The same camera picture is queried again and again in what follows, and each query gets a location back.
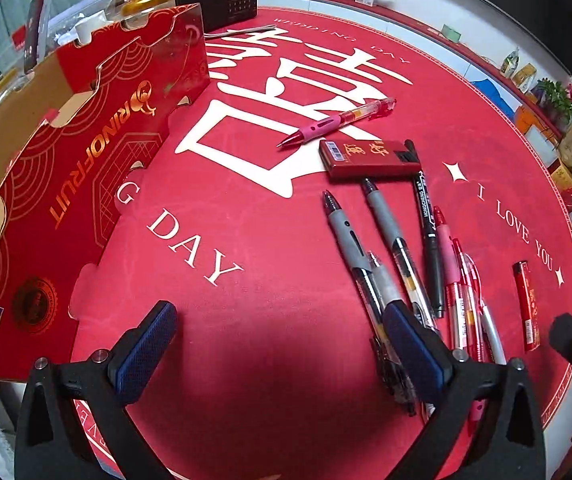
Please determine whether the grey grip ballpoint pen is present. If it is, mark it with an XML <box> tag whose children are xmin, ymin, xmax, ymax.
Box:
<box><xmin>368</xmin><ymin>252</ymin><xmax>437</xmax><ymax>418</ymax></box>
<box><xmin>361</xmin><ymin>177</ymin><xmax>439</xmax><ymax>331</ymax></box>
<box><xmin>322</xmin><ymin>190</ymin><xmax>417</xmax><ymax>416</ymax></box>

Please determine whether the silver pen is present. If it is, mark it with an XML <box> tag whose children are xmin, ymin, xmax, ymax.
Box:
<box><xmin>465</xmin><ymin>255</ymin><xmax>508</xmax><ymax>367</ymax></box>

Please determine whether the yellow packet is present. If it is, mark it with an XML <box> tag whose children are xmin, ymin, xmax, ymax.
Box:
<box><xmin>513</xmin><ymin>64</ymin><xmax>537</xmax><ymax>89</ymax></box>

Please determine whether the dark red booklet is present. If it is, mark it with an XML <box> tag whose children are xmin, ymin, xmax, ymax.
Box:
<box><xmin>13</xmin><ymin>0</ymin><xmax>52</xmax><ymax>69</ymax></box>

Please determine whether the silver metal rod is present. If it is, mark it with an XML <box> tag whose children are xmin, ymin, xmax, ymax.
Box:
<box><xmin>203</xmin><ymin>24</ymin><xmax>277</xmax><ymax>39</ymax></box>

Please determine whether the gold round tin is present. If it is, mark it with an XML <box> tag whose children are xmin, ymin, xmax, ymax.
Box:
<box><xmin>122</xmin><ymin>0</ymin><xmax>159</xmax><ymax>16</ymax></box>

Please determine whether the potted plant with pink flowers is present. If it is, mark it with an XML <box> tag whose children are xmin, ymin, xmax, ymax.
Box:
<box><xmin>536</xmin><ymin>79</ymin><xmax>572</xmax><ymax>121</ymax></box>

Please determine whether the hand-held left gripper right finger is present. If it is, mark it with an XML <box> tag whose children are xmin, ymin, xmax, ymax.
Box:
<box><xmin>382</xmin><ymin>301</ymin><xmax>549</xmax><ymax>480</ymax></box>

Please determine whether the red transparent pen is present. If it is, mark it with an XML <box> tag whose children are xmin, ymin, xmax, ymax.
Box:
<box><xmin>452</xmin><ymin>239</ymin><xmax>488</xmax><ymax>362</ymax></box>

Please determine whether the red rectangular case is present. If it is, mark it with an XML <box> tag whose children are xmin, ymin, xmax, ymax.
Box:
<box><xmin>318</xmin><ymin>139</ymin><xmax>423</xmax><ymax>184</ymax></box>

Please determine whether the red pen with pink grip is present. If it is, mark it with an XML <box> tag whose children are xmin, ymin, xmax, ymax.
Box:
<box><xmin>432</xmin><ymin>206</ymin><xmax>468</xmax><ymax>352</ymax></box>
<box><xmin>276</xmin><ymin>97</ymin><xmax>397</xmax><ymax>149</ymax></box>

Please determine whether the red yellow gift box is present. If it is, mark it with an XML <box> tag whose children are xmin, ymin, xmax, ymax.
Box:
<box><xmin>548</xmin><ymin>160</ymin><xmax>572</xmax><ymax>212</ymax></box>

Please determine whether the black radio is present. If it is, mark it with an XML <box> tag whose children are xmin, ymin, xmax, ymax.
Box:
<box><xmin>175</xmin><ymin>0</ymin><xmax>263</xmax><ymax>32</ymax></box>

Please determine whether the red round printed mat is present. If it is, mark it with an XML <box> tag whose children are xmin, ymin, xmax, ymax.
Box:
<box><xmin>68</xmin><ymin>6</ymin><xmax>572</xmax><ymax>480</ymax></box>

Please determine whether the black marker pen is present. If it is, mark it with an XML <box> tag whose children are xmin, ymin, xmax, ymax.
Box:
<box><xmin>412</xmin><ymin>170</ymin><xmax>448</xmax><ymax>319</ymax></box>

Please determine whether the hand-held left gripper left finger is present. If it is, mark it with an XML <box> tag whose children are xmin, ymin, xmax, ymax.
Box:
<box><xmin>14</xmin><ymin>300</ymin><xmax>179</xmax><ymax>480</ymax></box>

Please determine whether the red cardboard fruit box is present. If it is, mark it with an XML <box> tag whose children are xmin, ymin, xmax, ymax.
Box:
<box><xmin>0</xmin><ymin>2</ymin><xmax>211</xmax><ymax>381</ymax></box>

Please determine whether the narrow red lighter box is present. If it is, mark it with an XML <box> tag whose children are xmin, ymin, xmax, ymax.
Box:
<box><xmin>512</xmin><ymin>261</ymin><xmax>542</xmax><ymax>352</ymax></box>

